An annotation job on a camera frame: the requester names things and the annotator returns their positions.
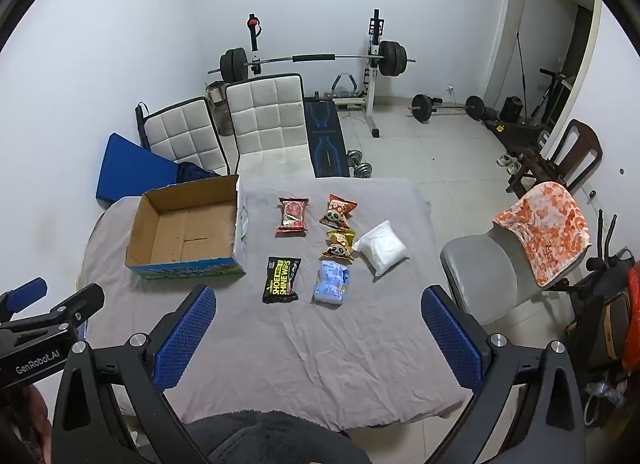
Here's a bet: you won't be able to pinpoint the chrome dumbbells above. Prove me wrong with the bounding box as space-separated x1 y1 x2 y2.
344 148 374 179

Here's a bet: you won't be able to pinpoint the small black speaker box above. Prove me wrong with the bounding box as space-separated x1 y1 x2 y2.
499 96 524 123

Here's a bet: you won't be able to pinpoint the dark blue cloth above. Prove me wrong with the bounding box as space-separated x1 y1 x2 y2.
175 161 222 186

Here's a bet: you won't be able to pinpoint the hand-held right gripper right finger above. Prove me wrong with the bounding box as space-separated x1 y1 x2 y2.
421 285 589 464

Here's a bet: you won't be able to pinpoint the blue foam mat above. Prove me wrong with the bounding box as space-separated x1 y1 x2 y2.
94 132 182 210

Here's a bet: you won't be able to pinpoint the grey seat chair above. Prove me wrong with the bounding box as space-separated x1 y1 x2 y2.
439 233 553 331

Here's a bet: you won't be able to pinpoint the white padded chair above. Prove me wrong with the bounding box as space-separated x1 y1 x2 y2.
135 96 231 177
224 73 315 181

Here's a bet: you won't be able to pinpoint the white plastic bag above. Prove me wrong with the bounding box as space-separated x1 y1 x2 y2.
352 219 409 276

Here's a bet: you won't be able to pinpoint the small barbell with black plates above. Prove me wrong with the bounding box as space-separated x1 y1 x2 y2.
407 93 486 124

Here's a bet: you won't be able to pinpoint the black snack packet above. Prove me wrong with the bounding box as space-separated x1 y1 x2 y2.
261 256 302 304

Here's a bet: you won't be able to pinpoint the gold panda snack packet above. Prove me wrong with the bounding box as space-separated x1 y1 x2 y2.
324 227 357 263

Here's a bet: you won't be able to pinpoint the orange panda snack packet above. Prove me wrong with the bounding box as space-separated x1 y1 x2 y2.
319 193 358 226

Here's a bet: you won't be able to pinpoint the person's left hand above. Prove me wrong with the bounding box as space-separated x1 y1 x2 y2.
0 385 54 464

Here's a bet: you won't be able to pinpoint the person's dark fleece clothing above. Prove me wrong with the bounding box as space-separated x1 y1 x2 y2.
184 409 372 464

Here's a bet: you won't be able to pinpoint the pair of light shoes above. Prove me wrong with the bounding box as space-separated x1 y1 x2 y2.
496 153 524 176

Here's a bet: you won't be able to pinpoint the light blue snack packet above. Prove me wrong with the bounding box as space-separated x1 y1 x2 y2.
312 259 352 305

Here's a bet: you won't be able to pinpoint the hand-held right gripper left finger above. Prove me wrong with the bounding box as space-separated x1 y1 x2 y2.
50 285 217 464

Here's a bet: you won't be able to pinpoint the dark wooden chair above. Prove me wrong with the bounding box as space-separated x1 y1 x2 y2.
504 118 604 196

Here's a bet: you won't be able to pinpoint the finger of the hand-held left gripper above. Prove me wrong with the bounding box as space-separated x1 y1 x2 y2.
29 283 106 341
0 277 49 317

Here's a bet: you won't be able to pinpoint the black and brown bag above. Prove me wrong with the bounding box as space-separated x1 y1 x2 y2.
564 246 638 375

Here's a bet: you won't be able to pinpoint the cardboard box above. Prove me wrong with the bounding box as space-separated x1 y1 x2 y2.
124 174 248 280

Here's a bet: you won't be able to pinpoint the red snack packet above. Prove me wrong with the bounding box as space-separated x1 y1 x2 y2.
275 196 310 236

